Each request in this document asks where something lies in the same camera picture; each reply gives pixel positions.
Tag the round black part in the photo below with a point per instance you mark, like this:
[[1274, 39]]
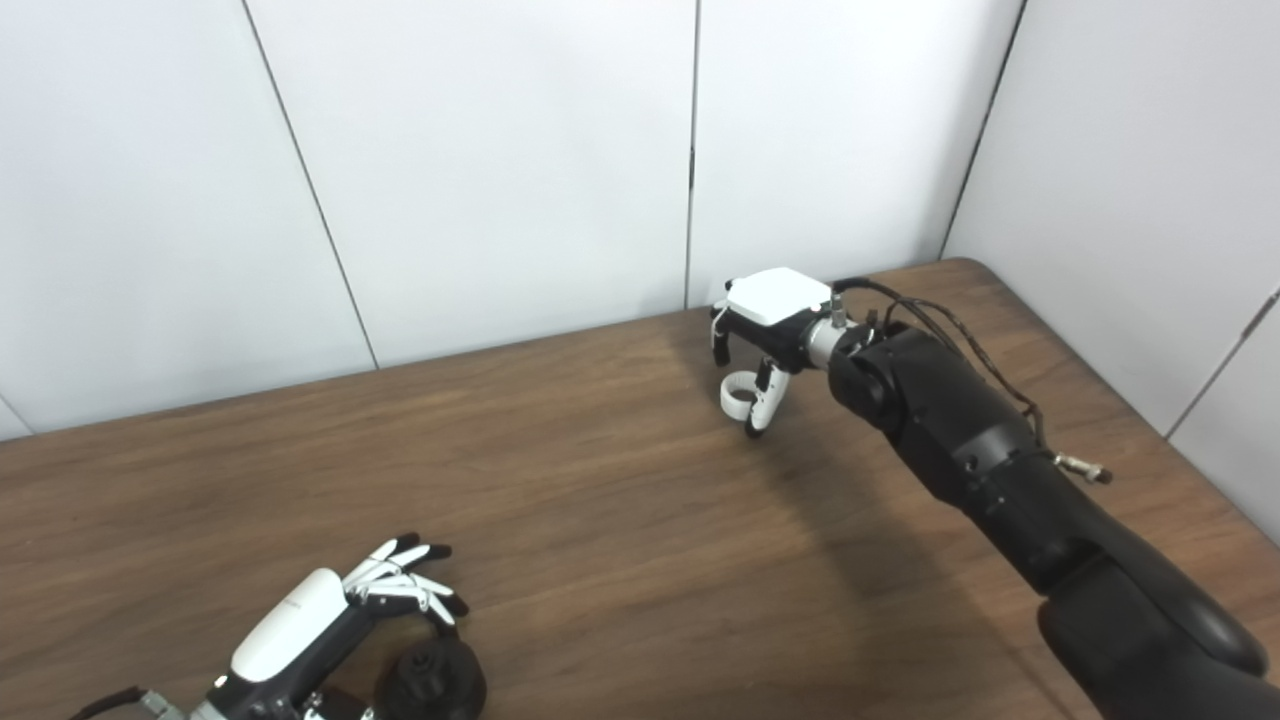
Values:
[[440, 690]]

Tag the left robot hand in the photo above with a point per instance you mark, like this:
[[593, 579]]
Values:
[[290, 625]]

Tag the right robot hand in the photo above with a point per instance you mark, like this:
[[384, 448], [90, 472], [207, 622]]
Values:
[[775, 295]]

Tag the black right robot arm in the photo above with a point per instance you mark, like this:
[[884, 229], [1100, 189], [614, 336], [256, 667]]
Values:
[[980, 440]]

